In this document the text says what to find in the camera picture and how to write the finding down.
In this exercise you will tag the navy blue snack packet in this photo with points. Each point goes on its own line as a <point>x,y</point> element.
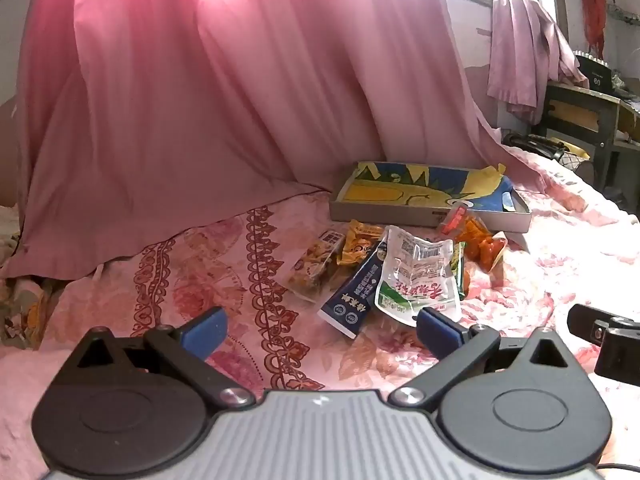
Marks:
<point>350,300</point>

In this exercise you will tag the black box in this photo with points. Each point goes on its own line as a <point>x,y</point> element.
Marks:
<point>595,77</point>

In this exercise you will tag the cardboard tray with colourful lining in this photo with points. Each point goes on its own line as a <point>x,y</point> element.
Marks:
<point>380,192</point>

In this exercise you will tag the pink floral bedsheet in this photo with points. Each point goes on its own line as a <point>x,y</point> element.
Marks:
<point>200,270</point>

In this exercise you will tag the clear packet of brown snacks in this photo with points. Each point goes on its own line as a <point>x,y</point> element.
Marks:
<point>312,270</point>

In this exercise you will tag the patterned cloth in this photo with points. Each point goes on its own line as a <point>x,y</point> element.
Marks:
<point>25,310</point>

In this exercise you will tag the dark wooden desk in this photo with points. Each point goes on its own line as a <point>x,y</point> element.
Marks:
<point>605,115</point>

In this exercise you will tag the green white snack packet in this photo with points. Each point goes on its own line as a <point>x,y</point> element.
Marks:
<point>415,270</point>

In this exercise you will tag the black handbag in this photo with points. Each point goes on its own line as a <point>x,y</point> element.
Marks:
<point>540,146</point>

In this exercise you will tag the pink curtain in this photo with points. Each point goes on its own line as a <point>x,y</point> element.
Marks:
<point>200,110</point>

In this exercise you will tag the lavender hanging garment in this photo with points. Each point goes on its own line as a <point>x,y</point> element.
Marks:
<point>520,50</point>

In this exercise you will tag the orange red snack packet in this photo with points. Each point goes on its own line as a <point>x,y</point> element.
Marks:
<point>482,245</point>

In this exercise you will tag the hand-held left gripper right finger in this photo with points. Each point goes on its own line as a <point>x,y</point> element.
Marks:
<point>440,332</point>

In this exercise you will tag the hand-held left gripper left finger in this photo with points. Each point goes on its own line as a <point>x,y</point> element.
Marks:
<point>205,332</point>

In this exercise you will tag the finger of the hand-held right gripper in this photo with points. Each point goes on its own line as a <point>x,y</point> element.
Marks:
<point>587,322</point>

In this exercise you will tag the green sausage stick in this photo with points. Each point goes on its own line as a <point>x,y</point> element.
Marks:
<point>458,260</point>

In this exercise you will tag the red hanging cloth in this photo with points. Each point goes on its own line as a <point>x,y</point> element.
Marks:
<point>592,5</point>

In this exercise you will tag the yellow orange snack packet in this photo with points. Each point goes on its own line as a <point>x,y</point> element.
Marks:
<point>357,245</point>

